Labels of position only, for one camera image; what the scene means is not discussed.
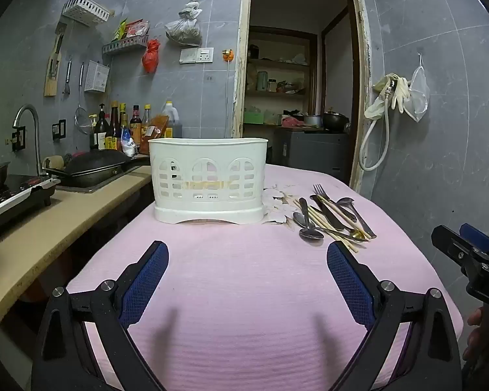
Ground white wall basket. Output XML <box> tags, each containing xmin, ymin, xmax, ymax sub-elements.
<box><xmin>62</xmin><ymin>0</ymin><xmax>111</xmax><ymax>23</ymax></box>

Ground white plastic utensil basket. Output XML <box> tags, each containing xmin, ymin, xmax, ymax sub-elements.
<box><xmin>148</xmin><ymin>137</ymin><xmax>269</xmax><ymax>225</ymax></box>

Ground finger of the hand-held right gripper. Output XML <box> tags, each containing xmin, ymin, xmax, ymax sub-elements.
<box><xmin>460</xmin><ymin>223</ymin><xmax>489</xmax><ymax>255</ymax></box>
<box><xmin>431</xmin><ymin>224</ymin><xmax>480</xmax><ymax>270</ymax></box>

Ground metal faucet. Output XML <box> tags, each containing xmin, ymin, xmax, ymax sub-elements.
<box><xmin>13</xmin><ymin>104</ymin><xmax>44</xmax><ymax>177</ymax></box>

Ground gold spoon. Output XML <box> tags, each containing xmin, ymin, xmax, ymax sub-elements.
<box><xmin>342</xmin><ymin>228</ymin><xmax>371</xmax><ymax>242</ymax></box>

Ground wooden chopstick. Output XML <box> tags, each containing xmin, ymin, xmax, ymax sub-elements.
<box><xmin>305</xmin><ymin>206</ymin><xmax>367</xmax><ymax>249</ymax></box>
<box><xmin>294</xmin><ymin>200</ymin><xmax>351</xmax><ymax>249</ymax></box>
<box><xmin>298</xmin><ymin>199</ymin><xmax>361</xmax><ymax>250</ymax></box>
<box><xmin>310</xmin><ymin>204</ymin><xmax>369</xmax><ymax>241</ymax></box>

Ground pink floral tablecloth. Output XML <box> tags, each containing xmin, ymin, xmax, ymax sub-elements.
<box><xmin>65</xmin><ymin>163</ymin><xmax>463</xmax><ymax>391</ymax></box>

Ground metal strainer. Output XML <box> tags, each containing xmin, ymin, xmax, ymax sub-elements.
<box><xmin>75</xmin><ymin>62</ymin><xmax>89</xmax><ymax>134</ymax></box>

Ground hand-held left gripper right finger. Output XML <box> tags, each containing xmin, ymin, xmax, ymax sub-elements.
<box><xmin>327</xmin><ymin>240</ymin><xmax>463</xmax><ymax>391</ymax></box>

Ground grey wall shelf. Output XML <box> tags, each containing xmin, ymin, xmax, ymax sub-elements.
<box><xmin>102</xmin><ymin>36</ymin><xmax>150</xmax><ymax>56</ymax></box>

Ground black wok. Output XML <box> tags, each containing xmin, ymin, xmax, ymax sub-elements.
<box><xmin>44</xmin><ymin>149</ymin><xmax>140</xmax><ymax>188</ymax></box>

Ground white hanging holder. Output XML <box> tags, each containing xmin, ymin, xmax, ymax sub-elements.
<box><xmin>84</xmin><ymin>60</ymin><xmax>111</xmax><ymax>93</ymax></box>

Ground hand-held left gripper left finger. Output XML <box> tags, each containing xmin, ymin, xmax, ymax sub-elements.
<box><xmin>32</xmin><ymin>240</ymin><xmax>170</xmax><ymax>391</ymax></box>

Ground person's right hand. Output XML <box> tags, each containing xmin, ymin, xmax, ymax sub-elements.
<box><xmin>463</xmin><ymin>307</ymin><xmax>485</xmax><ymax>360</ymax></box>

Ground beige kitchen countertop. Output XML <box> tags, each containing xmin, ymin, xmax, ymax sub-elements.
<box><xmin>0</xmin><ymin>165</ymin><xmax>154</xmax><ymax>327</ymax></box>

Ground gas stove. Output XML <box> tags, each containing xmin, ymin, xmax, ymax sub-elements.
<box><xmin>0</xmin><ymin>174</ymin><xmax>62</xmax><ymax>231</ymax></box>

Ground rubber gloves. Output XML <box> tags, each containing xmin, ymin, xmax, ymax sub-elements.
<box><xmin>364</xmin><ymin>72</ymin><xmax>411</xmax><ymax>121</ymax></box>

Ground dark cooking pot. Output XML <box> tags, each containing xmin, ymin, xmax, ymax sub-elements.
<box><xmin>323</xmin><ymin>110</ymin><xmax>350</xmax><ymax>132</ymax></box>

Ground worn door frame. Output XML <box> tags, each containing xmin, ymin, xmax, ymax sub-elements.
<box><xmin>231</xmin><ymin>0</ymin><xmax>372</xmax><ymax>193</ymax></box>

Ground orange seasoning packet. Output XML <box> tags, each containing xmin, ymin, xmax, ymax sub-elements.
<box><xmin>146</xmin><ymin>114</ymin><xmax>170</xmax><ymax>141</ymax></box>

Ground green box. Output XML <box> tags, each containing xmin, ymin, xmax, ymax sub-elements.
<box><xmin>243</xmin><ymin>108</ymin><xmax>266</xmax><ymax>125</ymax></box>

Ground blue and white packet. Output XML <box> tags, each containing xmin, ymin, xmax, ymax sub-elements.
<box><xmin>121</xmin><ymin>127</ymin><xmax>140</xmax><ymax>155</ymax></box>

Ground white power cable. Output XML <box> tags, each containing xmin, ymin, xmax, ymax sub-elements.
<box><xmin>225</xmin><ymin>63</ymin><xmax>234</xmax><ymax>139</ymax></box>

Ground clear bag of dried goods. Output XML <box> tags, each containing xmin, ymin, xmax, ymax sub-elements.
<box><xmin>165</xmin><ymin>2</ymin><xmax>203</xmax><ymax>46</ymax></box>

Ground white shower hose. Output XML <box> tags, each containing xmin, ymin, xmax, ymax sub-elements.
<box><xmin>358</xmin><ymin>80</ymin><xmax>393</xmax><ymax>172</ymax></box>

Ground steel spoon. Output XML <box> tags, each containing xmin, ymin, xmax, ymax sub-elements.
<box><xmin>309</xmin><ymin>194</ymin><xmax>347</xmax><ymax>231</ymax></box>

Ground white mesh bag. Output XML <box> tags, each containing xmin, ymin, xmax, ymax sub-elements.
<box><xmin>405</xmin><ymin>54</ymin><xmax>431</xmax><ymax>123</ymax></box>

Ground red plastic bag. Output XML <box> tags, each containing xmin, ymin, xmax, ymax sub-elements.
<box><xmin>142</xmin><ymin>39</ymin><xmax>161</xmax><ymax>73</ymax></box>

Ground grey cabinet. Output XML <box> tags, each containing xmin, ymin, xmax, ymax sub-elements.
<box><xmin>272</xmin><ymin>127</ymin><xmax>352</xmax><ymax>181</ymax></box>

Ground silver fork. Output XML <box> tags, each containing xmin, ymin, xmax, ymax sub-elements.
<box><xmin>313</xmin><ymin>184</ymin><xmax>351</xmax><ymax>229</ymax></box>

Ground snack packets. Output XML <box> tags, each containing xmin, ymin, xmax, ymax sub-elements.
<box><xmin>113</xmin><ymin>18</ymin><xmax>150</xmax><ymax>42</ymax></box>

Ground wooden pantry shelf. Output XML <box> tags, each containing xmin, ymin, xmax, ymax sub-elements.
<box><xmin>245</xmin><ymin>28</ymin><xmax>317</xmax><ymax>128</ymax></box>

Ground wooden knife rack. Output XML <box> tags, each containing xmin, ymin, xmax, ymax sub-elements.
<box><xmin>44</xmin><ymin>22</ymin><xmax>68</xmax><ymax>97</ymax></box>

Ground dark pump bottle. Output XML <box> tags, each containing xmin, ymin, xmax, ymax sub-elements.
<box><xmin>90</xmin><ymin>104</ymin><xmax>111</xmax><ymax>150</ymax></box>

